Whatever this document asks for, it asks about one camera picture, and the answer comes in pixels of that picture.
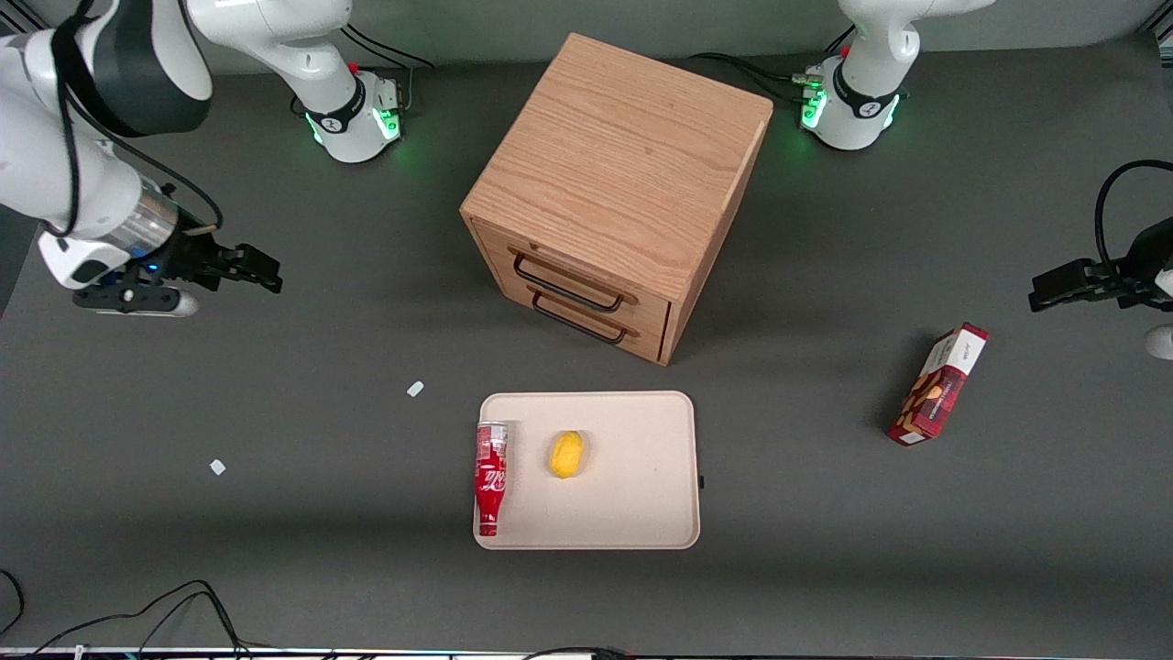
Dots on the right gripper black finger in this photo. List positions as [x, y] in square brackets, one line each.
[255, 260]
[252, 280]

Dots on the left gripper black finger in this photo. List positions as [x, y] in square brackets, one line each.
[1058, 295]
[1072, 269]

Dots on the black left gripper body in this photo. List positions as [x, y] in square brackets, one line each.
[1129, 272]

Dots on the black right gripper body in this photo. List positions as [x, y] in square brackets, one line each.
[195, 257]

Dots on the red coke bottle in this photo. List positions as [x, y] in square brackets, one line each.
[491, 477]

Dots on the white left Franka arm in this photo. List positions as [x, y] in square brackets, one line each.
[871, 82]

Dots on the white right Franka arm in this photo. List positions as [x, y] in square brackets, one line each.
[92, 137]

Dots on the beige plastic tray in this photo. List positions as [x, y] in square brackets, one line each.
[632, 495]

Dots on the red cookie box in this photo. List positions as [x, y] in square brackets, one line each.
[939, 385]

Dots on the wooden drawer front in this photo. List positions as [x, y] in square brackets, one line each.
[499, 252]
[646, 344]

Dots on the yellow lemon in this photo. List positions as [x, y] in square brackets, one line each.
[567, 454]

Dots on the wooden drawer cabinet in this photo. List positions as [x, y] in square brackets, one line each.
[632, 156]

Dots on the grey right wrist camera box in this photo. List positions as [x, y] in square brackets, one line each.
[137, 301]

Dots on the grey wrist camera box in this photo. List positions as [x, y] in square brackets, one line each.
[137, 301]
[1162, 342]

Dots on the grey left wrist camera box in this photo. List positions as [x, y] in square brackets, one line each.
[1162, 342]

